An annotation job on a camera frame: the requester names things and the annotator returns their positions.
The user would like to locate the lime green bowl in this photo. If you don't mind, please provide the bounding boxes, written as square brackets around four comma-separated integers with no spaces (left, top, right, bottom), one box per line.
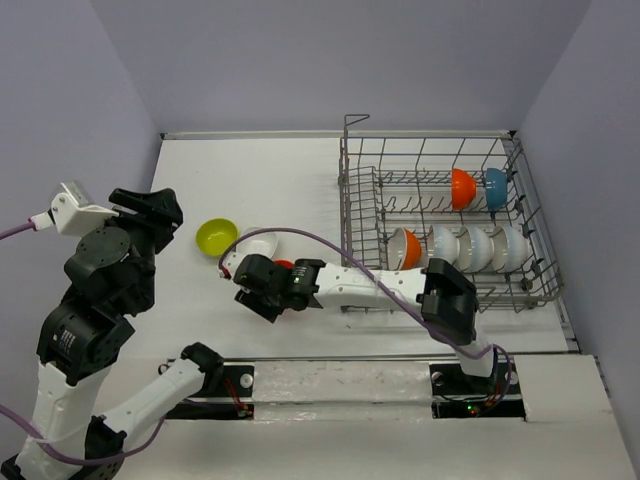
[195,218,239,257]

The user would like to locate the yellow striped bowl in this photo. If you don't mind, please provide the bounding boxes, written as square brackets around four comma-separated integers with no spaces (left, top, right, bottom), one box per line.
[387,227,422,271]

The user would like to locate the small orange bowl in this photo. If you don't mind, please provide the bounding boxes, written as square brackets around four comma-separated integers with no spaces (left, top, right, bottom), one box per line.
[451,168,477,210]

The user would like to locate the blue bowl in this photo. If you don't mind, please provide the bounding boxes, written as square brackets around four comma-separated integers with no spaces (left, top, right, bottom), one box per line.
[485,168,508,212]

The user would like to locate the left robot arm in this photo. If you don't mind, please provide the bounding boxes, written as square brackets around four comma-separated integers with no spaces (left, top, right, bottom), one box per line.
[1,183,224,479]

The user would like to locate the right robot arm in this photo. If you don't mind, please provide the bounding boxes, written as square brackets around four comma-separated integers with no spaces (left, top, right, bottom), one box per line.
[223,253,498,394]

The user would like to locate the white square bowl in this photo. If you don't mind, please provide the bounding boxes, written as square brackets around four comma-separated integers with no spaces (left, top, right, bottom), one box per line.
[235,227,278,258]

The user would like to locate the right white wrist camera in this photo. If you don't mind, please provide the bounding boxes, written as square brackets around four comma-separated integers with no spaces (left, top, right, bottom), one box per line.
[218,252,246,280]

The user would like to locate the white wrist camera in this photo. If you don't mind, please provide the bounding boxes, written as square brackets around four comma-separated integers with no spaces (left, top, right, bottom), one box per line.
[218,252,246,280]
[29,181,117,237]

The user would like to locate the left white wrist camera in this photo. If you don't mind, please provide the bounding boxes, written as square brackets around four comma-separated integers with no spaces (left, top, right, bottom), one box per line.
[29,181,117,237]

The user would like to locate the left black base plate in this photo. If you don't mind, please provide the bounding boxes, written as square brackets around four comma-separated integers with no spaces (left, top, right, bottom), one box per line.
[166,363,255,421]

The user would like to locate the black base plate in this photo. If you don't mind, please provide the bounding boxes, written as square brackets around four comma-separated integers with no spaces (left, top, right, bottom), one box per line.
[430,361,526,420]
[166,363,255,421]

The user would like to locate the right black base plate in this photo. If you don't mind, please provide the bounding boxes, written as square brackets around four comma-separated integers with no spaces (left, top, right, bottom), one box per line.
[430,361,526,420]

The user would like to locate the grey wire dish rack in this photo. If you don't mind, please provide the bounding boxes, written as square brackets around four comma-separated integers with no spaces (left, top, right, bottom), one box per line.
[338,114,564,312]

